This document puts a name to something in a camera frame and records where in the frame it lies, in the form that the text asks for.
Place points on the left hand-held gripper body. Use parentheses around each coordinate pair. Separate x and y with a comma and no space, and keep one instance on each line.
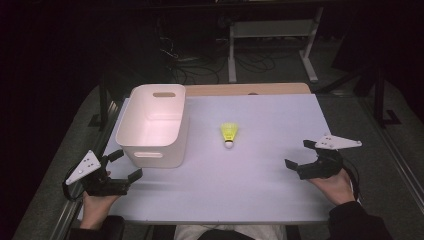
(100,185)

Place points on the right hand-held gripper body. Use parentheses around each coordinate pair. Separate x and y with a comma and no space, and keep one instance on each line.
(321,166)

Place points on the white plastic bin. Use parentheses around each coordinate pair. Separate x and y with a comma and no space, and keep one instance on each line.
(151,133)

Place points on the yellow shuttlecock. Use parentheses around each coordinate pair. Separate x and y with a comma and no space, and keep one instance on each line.
(229,133)

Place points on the person's left hand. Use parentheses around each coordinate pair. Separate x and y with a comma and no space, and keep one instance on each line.
(96,208)

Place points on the person's right hand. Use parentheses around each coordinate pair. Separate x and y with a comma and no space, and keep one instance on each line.
(333,188)

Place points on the white board mat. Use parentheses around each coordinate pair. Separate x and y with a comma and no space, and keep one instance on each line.
(250,173)

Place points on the black metal stand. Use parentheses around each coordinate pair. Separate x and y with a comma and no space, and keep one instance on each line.
(378,96)
(104,100)

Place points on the wooden table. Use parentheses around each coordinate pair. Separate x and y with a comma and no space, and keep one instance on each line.
(246,89)

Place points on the person's light pants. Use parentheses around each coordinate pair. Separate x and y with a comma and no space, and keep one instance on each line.
(230,231)

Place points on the aluminium rail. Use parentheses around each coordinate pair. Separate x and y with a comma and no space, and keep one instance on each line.
(396,160)

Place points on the white metal desk frame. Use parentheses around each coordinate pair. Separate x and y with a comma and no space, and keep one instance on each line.
(273,28)

